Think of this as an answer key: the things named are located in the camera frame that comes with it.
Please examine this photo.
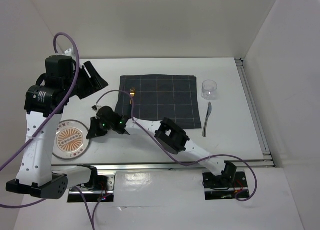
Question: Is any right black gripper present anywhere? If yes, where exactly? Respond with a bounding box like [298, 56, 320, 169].
[87, 117, 114, 140]

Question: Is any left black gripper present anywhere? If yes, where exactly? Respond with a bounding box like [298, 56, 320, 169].
[63, 60, 109, 100]

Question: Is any white orange patterned plate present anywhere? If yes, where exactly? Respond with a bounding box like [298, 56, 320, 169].
[53, 119, 91, 160]

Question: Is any gold fork green handle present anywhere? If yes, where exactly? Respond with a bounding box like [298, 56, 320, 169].
[129, 87, 136, 105]

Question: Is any dark checked cloth placemat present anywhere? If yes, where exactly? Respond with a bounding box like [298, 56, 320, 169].
[115, 74, 202, 129]

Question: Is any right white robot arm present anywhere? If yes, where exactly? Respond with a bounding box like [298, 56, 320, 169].
[86, 105, 237, 187]

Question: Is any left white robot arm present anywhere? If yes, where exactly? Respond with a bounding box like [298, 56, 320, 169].
[5, 55, 108, 199]

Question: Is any silver table knife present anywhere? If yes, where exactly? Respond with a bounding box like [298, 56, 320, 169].
[202, 102, 212, 137]

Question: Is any clear wine glass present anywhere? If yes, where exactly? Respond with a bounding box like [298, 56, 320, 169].
[201, 79, 218, 100]

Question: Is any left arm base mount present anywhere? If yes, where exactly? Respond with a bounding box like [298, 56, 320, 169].
[77, 173, 116, 203]

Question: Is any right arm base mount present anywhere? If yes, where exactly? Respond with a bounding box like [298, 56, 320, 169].
[202, 171, 250, 200]

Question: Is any aluminium frame rail right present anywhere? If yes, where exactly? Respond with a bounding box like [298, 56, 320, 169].
[234, 58, 274, 166]

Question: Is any aluminium frame rail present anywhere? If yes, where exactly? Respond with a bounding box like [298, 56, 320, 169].
[52, 160, 273, 171]
[234, 58, 274, 166]

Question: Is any aluminium frame rail front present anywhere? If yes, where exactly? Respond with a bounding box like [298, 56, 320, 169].
[52, 160, 273, 171]

